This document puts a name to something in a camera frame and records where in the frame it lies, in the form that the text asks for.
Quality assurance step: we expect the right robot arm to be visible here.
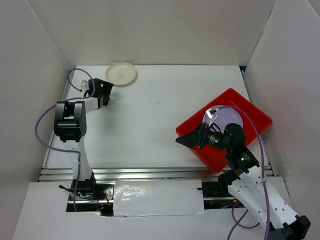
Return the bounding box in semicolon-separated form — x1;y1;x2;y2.
175;122;311;240

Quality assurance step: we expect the purple plate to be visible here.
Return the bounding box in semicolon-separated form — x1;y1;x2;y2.
210;107;244;133

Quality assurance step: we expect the cream plate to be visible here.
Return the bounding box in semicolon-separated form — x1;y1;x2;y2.
105;61;137;86

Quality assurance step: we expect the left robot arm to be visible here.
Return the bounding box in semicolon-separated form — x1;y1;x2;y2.
53;78;114;200

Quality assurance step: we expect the red plastic bin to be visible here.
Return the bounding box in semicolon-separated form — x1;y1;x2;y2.
175;88;272;173

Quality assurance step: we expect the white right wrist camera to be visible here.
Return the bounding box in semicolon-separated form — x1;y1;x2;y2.
205;108;219;127

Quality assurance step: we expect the white tape patch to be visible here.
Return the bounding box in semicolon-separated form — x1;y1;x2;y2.
113;179;205;217

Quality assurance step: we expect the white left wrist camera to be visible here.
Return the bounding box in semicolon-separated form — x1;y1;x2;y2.
80;80;89;93

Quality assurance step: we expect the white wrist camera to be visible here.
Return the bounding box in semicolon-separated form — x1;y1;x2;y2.
205;108;219;127
80;80;89;93

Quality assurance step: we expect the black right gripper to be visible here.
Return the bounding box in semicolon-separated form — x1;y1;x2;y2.
175;120;232;152

